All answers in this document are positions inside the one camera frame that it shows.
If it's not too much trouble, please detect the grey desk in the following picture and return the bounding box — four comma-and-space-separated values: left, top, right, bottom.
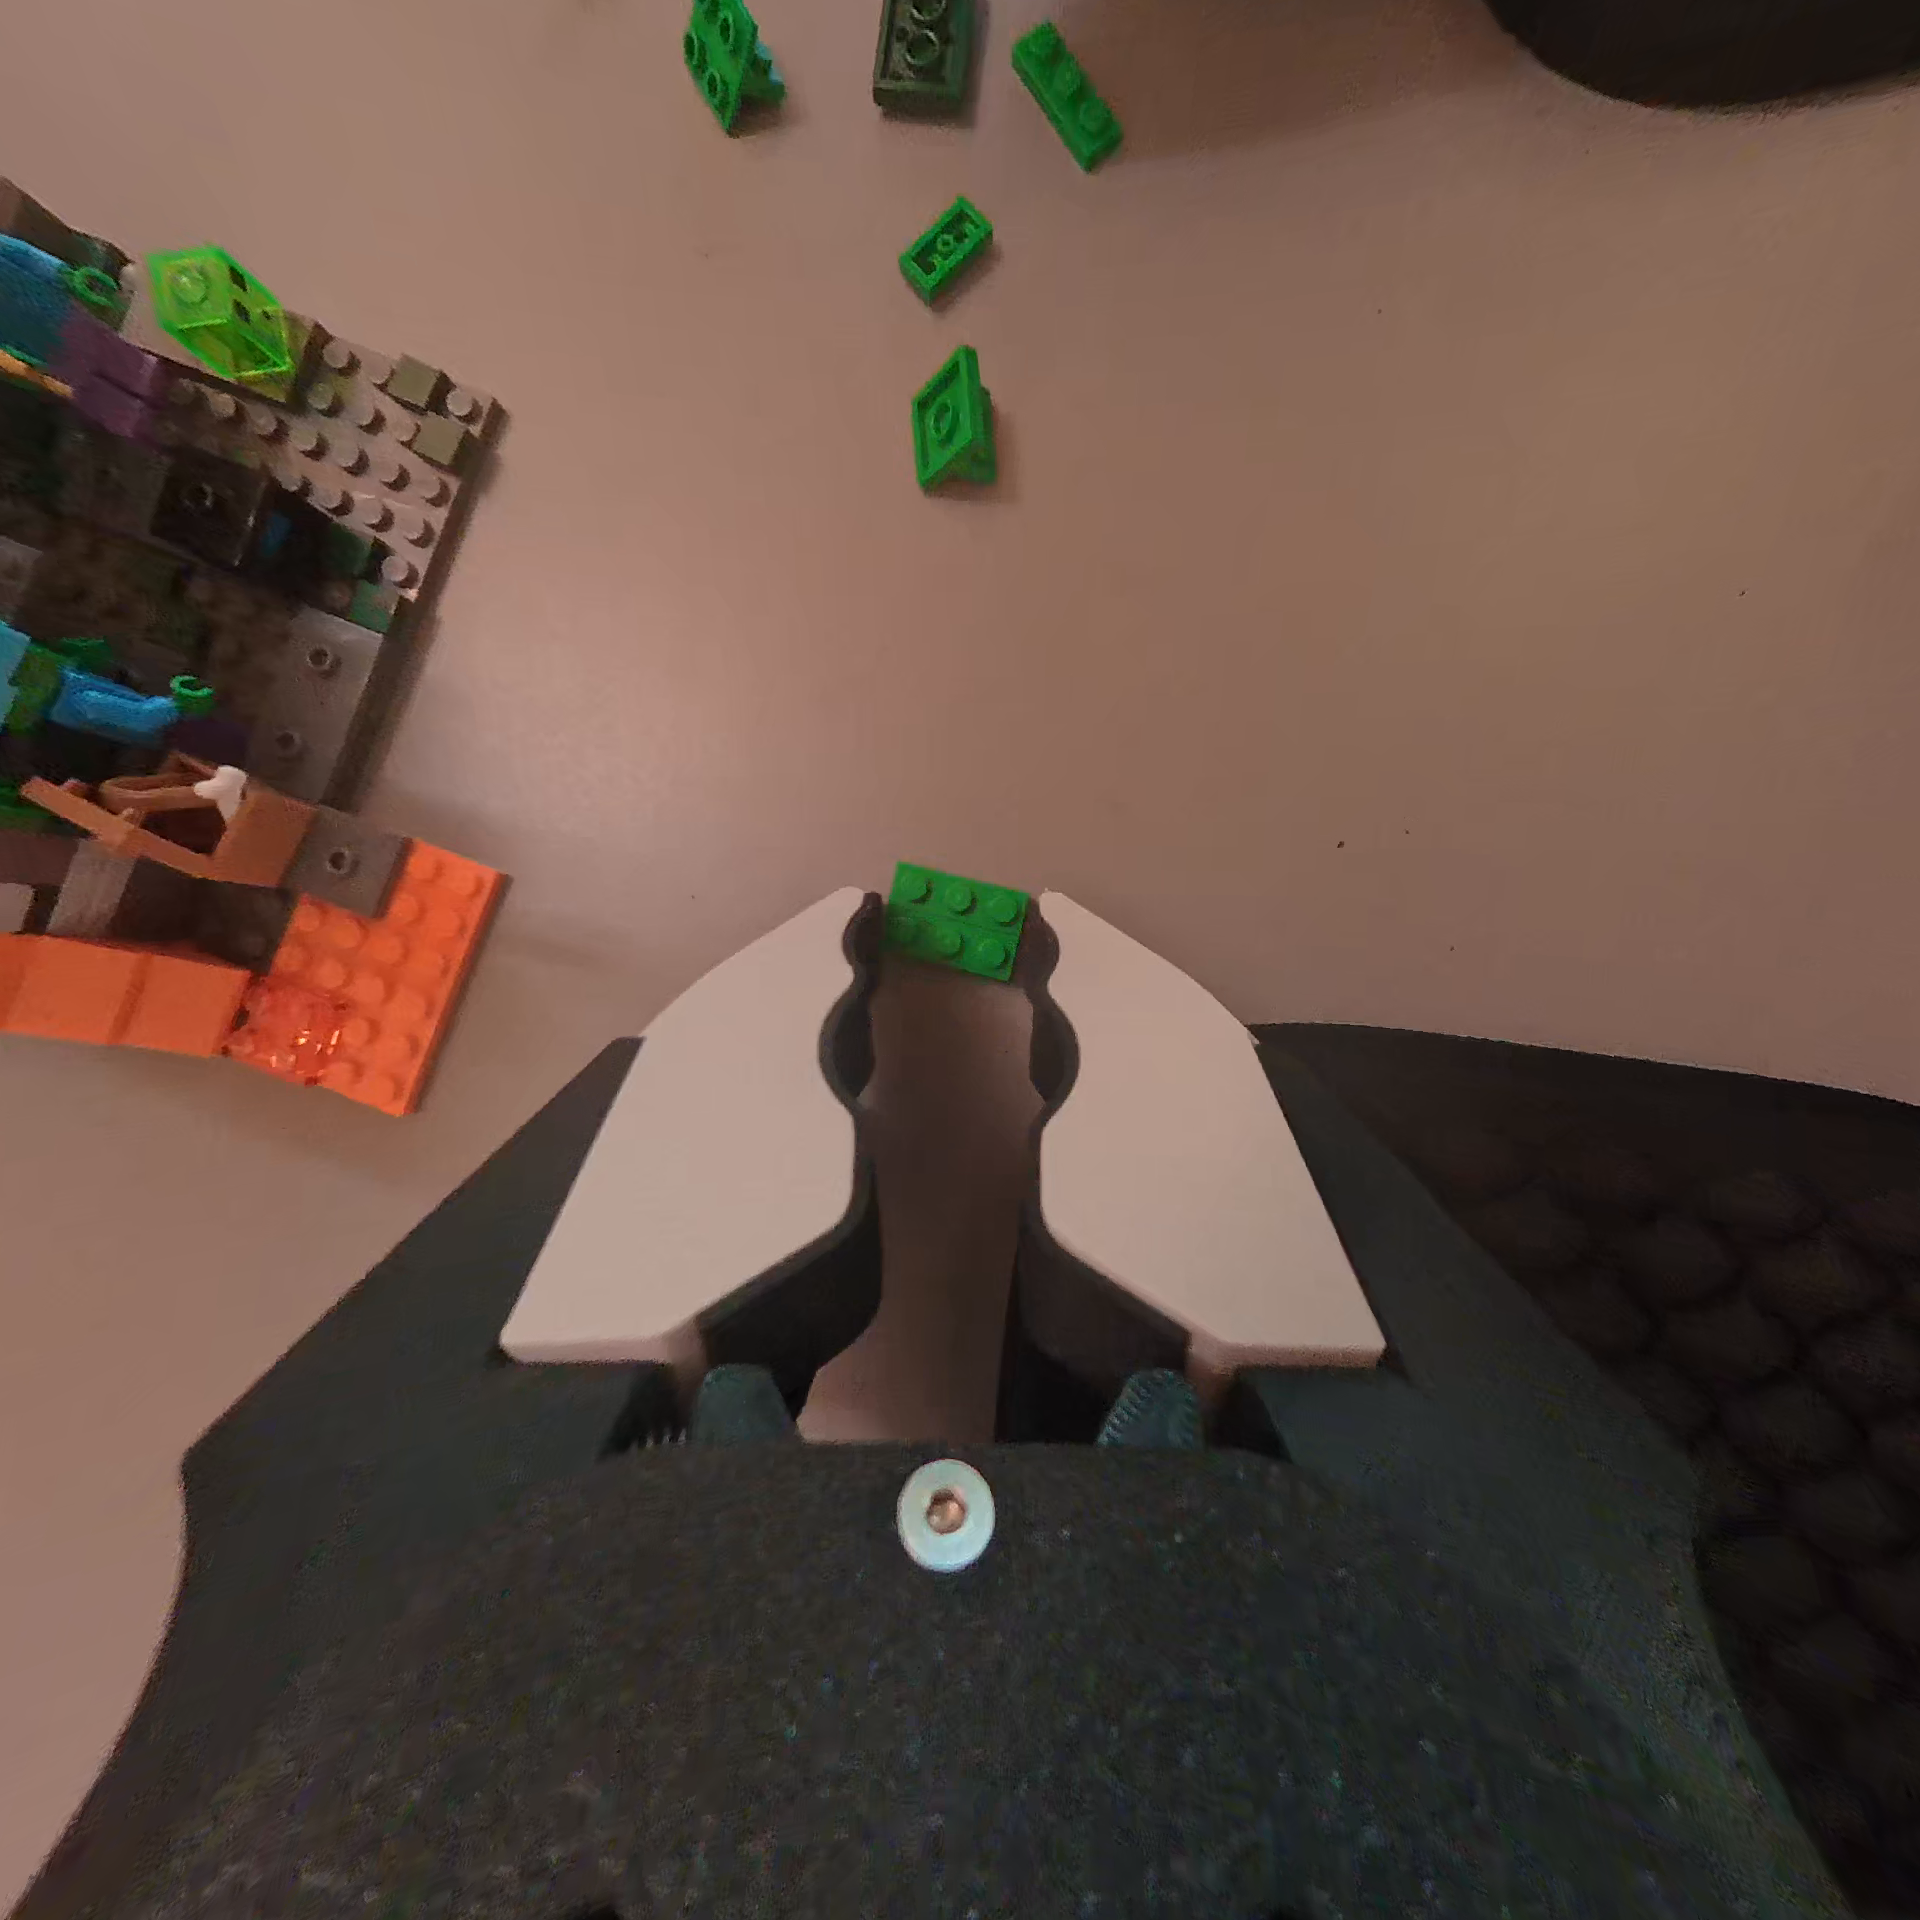
0, 0, 1920, 1877

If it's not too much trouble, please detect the black chair armrest pad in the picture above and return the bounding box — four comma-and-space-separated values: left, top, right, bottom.
1481, 0, 1920, 109
1246, 1025, 1920, 1920

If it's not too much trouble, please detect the green narrow plate brick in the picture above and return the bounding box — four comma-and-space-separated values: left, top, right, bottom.
896, 194, 997, 306

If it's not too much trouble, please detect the toy brick model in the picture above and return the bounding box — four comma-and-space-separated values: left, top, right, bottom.
0, 181, 509, 1119

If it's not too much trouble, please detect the small green brick piece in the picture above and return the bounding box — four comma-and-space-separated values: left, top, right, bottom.
1008, 21, 1124, 174

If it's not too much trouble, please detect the small green brick plate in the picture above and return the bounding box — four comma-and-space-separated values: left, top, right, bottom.
681, 0, 789, 137

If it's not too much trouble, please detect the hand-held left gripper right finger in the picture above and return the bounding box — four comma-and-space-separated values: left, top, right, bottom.
1024, 890, 1390, 1374

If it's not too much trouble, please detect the green bracket brick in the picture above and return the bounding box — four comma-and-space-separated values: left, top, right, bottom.
909, 346, 998, 494

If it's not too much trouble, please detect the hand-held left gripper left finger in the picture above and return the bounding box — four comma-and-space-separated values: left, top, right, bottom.
498, 885, 885, 1369

